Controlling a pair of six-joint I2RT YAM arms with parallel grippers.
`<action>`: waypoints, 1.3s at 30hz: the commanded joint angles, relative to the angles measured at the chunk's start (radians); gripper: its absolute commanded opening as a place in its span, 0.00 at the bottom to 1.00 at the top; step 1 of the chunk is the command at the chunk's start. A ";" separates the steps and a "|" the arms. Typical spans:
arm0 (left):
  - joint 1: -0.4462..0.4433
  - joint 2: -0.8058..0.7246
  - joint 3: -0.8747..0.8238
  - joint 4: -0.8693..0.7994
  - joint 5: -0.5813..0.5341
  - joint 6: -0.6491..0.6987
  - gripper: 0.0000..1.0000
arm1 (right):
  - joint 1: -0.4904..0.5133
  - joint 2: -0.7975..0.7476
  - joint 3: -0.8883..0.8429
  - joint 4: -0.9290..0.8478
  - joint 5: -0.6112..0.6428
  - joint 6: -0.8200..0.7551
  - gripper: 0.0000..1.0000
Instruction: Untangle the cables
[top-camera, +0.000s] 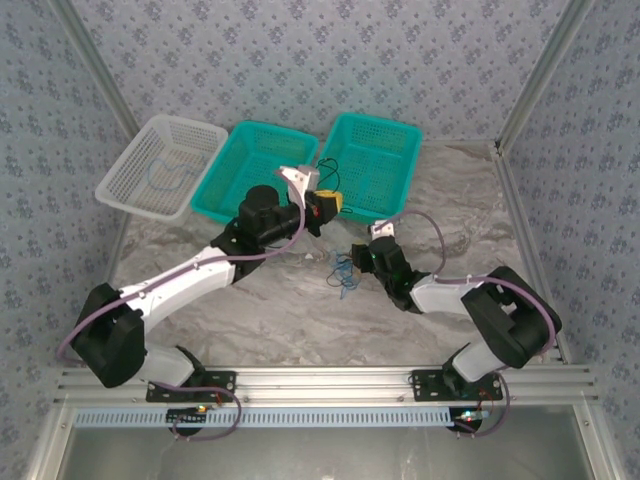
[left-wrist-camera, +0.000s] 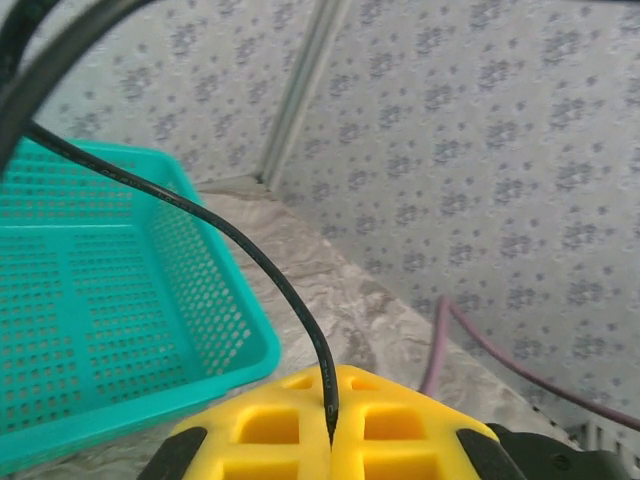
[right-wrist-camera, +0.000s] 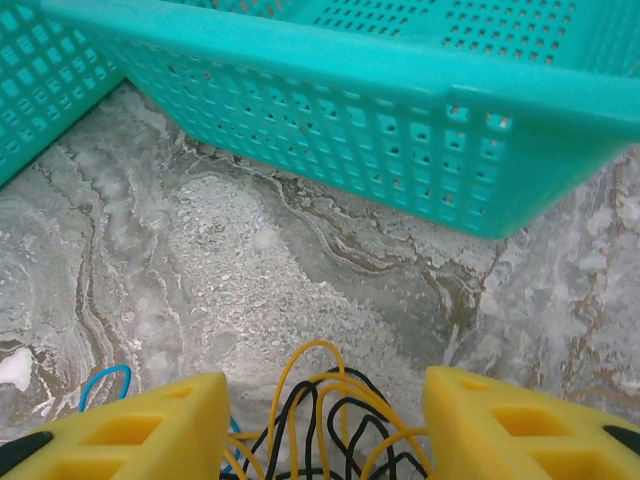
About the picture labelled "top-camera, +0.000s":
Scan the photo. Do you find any aluminium table side rail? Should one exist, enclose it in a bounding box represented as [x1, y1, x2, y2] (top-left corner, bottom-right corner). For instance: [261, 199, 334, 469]
[491, 141, 575, 365]
[102, 215, 132, 289]

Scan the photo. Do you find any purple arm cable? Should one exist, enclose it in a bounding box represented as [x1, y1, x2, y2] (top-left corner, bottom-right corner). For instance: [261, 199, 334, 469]
[377, 209, 562, 440]
[56, 197, 307, 442]

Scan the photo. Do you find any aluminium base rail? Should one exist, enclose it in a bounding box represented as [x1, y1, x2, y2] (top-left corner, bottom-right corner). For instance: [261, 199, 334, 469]
[43, 364, 600, 407]

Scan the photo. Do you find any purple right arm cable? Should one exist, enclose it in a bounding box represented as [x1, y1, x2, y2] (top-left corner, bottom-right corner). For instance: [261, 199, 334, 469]
[377, 209, 562, 440]

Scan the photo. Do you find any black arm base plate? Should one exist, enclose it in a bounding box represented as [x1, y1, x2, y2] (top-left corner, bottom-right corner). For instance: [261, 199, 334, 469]
[410, 368, 504, 404]
[145, 369, 238, 404]

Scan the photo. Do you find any white slotted cable duct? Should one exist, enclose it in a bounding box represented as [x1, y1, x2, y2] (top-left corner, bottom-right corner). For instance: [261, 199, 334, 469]
[73, 407, 459, 429]

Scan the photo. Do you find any aluminium frame post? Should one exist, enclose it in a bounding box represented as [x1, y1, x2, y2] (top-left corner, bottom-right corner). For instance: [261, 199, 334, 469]
[494, 0, 599, 151]
[48, 0, 144, 134]

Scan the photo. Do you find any teal plastic basket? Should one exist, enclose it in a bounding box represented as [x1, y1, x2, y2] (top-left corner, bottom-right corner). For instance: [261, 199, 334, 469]
[190, 119, 320, 224]
[317, 112, 424, 226]

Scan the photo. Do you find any grey metal panel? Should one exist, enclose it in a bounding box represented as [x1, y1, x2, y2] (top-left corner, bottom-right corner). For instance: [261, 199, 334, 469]
[54, 405, 601, 480]

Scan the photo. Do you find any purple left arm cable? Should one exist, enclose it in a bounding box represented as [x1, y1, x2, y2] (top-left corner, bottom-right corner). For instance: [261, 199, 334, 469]
[56, 197, 307, 442]

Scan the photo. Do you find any small black circuit board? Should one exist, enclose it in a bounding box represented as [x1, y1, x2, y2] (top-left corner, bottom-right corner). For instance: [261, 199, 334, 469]
[166, 405, 210, 427]
[452, 407, 490, 432]

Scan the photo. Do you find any thin black cable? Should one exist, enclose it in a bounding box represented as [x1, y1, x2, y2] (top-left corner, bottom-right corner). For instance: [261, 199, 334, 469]
[315, 157, 344, 194]

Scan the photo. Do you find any aluminium frame leg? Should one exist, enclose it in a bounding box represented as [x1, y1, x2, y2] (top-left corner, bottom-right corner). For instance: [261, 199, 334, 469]
[572, 402, 629, 480]
[22, 404, 76, 480]

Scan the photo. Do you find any white plastic basket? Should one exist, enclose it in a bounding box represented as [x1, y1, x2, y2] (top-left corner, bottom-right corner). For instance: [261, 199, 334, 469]
[94, 113, 230, 223]

